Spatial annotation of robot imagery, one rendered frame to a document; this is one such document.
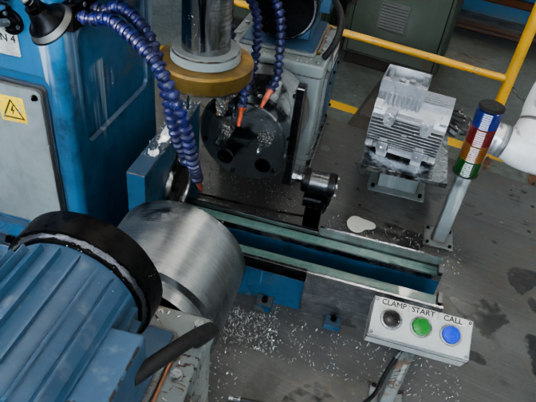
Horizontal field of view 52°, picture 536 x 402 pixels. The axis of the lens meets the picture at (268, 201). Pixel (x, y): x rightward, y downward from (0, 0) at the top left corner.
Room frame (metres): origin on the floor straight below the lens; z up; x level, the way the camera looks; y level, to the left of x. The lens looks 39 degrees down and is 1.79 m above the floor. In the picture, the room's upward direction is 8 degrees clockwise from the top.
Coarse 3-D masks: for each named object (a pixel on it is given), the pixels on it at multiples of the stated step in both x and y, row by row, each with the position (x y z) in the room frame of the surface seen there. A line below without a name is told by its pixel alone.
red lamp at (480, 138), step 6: (474, 126) 1.13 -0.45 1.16; (468, 132) 1.14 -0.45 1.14; (474, 132) 1.12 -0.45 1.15; (480, 132) 1.11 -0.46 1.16; (486, 132) 1.11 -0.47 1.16; (492, 132) 1.11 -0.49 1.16; (468, 138) 1.13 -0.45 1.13; (474, 138) 1.12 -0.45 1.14; (480, 138) 1.11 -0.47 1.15; (486, 138) 1.11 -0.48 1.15; (492, 138) 1.12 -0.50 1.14; (474, 144) 1.12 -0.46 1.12; (480, 144) 1.11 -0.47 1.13; (486, 144) 1.11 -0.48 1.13
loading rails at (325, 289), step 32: (224, 224) 0.97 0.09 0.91; (256, 224) 0.97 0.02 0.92; (288, 224) 0.97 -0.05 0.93; (256, 256) 0.86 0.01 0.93; (288, 256) 0.94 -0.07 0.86; (320, 256) 0.93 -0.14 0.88; (352, 256) 0.91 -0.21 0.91; (384, 256) 0.92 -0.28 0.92; (416, 256) 0.92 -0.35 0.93; (256, 288) 0.85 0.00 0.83; (288, 288) 0.83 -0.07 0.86; (320, 288) 0.81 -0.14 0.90; (352, 288) 0.80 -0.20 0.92; (384, 288) 0.82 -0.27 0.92; (416, 288) 0.89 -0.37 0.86; (352, 320) 0.80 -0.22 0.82
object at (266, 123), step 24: (264, 72) 1.26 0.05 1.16; (288, 72) 1.33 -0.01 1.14; (288, 96) 1.20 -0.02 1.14; (216, 120) 1.16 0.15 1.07; (264, 120) 1.14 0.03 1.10; (288, 120) 1.13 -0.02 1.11; (216, 144) 1.16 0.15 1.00; (240, 144) 1.15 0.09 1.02; (264, 144) 1.10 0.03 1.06; (240, 168) 1.14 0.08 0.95; (264, 168) 1.13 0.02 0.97
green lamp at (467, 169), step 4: (456, 160) 1.15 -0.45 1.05; (460, 160) 1.13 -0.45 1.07; (464, 160) 1.12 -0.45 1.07; (456, 164) 1.14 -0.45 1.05; (460, 164) 1.12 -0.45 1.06; (464, 164) 1.12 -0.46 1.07; (468, 164) 1.11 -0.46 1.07; (472, 164) 1.11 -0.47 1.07; (476, 164) 1.11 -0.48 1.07; (480, 164) 1.12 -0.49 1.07; (456, 168) 1.13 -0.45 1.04; (460, 168) 1.12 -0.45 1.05; (464, 168) 1.12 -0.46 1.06; (468, 168) 1.11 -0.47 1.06; (472, 168) 1.11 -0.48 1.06; (476, 168) 1.11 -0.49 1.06; (456, 172) 1.13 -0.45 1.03; (460, 172) 1.12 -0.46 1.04; (464, 172) 1.11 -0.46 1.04; (468, 172) 1.11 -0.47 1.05; (472, 172) 1.11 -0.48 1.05; (476, 172) 1.12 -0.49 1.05; (464, 176) 1.11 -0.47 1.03; (468, 176) 1.11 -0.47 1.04; (472, 176) 1.11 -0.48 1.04
